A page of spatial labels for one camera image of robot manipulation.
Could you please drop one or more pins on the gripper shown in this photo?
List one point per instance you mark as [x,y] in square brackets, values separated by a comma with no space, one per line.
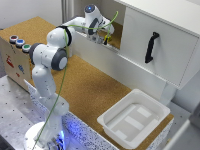
[98,37]

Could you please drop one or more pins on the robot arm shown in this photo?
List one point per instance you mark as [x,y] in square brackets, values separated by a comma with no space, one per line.
[43,78]

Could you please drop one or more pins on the white cabinet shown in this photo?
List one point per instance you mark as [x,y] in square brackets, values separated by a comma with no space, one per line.
[110,63]

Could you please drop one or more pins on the wooden drawer box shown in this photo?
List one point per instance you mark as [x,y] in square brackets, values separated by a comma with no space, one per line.
[33,28]

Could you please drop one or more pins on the green button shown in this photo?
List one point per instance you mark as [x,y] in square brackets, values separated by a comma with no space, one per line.
[26,47]

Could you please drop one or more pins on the white sliding door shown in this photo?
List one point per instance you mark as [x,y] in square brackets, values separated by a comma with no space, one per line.
[173,50]

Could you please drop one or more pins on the blue button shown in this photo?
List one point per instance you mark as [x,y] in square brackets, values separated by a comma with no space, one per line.
[20,42]

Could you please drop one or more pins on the red button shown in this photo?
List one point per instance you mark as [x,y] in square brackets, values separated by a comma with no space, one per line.
[13,38]

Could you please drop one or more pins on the white plastic box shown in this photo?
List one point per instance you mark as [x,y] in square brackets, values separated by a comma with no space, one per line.
[133,120]

